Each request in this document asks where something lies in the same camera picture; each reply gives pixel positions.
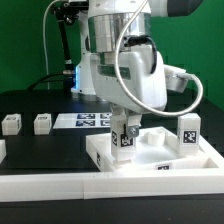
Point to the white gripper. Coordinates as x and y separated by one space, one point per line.
135 69

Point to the white U-shaped obstacle fence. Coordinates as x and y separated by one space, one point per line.
94 185

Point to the white square tabletop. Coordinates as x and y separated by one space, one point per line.
157 149

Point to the white marker sheet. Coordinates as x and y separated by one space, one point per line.
82 120

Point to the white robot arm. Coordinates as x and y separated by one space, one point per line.
115 26

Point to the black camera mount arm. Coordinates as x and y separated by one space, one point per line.
65 15

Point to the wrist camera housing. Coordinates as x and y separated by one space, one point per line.
173 81

